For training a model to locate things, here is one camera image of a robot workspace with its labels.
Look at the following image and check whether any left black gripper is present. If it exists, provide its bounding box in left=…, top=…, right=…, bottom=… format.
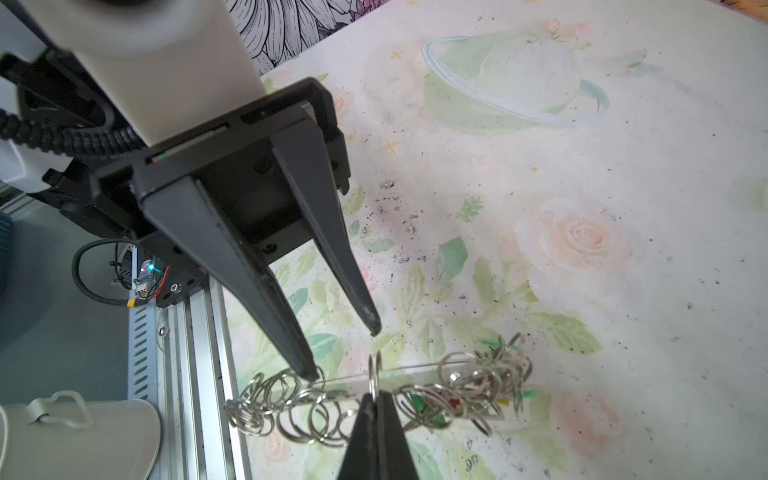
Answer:
left=91, top=78, right=382, bottom=381

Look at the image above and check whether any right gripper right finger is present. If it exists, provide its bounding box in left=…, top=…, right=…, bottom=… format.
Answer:
left=376, top=392, right=419, bottom=480

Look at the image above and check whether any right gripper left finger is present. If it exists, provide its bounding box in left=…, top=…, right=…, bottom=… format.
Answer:
left=337, top=394, right=379, bottom=480

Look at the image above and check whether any aluminium front rail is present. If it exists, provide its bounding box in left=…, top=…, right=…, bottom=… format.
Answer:
left=127, top=280, right=252, bottom=479

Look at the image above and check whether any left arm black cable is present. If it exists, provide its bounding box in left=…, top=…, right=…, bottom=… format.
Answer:
left=0, top=107, right=145, bottom=160

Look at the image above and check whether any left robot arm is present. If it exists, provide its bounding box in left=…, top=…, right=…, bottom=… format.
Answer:
left=1, top=1, right=381, bottom=380

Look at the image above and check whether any white round dish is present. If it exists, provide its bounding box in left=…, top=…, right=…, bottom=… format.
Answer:
left=1, top=390, right=161, bottom=479

